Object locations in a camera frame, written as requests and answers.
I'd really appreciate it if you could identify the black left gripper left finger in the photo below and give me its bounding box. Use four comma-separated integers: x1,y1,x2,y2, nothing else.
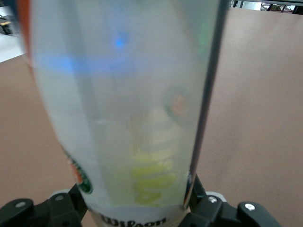
0,183,88,227

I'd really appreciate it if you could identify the dark metal background frame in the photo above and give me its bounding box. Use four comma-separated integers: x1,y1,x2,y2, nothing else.
231,0,303,11

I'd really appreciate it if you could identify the clear tennis ball can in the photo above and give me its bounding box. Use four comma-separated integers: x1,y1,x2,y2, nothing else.
16,0,230,227

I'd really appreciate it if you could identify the yellow tennis ball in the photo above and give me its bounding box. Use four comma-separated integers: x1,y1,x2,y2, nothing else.
129,106,187,209

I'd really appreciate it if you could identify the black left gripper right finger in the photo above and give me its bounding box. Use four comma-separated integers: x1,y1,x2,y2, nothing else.
179,175,285,227

